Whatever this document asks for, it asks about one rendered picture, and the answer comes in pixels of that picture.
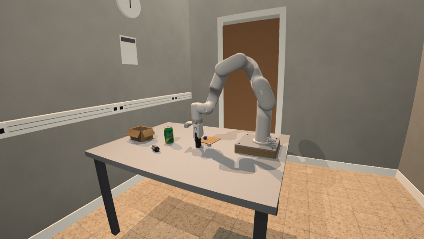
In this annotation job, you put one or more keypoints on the green drink can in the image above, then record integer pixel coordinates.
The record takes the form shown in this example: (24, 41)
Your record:
(168, 134)

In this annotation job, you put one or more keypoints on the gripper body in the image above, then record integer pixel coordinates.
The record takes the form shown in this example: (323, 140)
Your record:
(198, 128)

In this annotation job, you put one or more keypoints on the orange flat square mat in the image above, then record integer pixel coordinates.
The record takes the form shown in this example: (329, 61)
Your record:
(209, 139)

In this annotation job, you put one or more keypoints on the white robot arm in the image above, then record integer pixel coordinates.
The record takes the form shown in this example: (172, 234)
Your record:
(265, 98)

